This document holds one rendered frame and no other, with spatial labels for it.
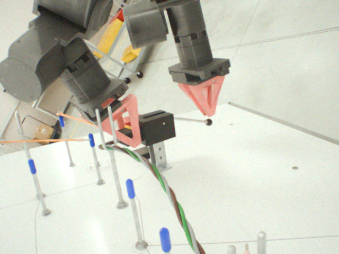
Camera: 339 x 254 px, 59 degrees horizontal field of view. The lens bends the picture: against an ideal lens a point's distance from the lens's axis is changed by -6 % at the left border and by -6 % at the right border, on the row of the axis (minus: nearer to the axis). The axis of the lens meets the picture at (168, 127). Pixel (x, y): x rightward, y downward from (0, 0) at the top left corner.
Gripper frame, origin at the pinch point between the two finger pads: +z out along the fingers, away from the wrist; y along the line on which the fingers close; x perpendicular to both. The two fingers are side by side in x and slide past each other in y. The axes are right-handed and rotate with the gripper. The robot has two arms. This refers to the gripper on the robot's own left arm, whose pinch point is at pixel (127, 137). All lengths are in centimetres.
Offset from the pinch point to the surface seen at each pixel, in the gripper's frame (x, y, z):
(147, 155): 1.9, -4.8, 7.8
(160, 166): 1.4, 0.5, 7.9
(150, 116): 5.2, -0.5, 0.2
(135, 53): 148, -360, 86
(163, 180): -3.9, 21.1, -4.7
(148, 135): 2.5, 1.7, 1.2
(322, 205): 9.5, 24.9, 12.4
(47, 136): -18, -691, 201
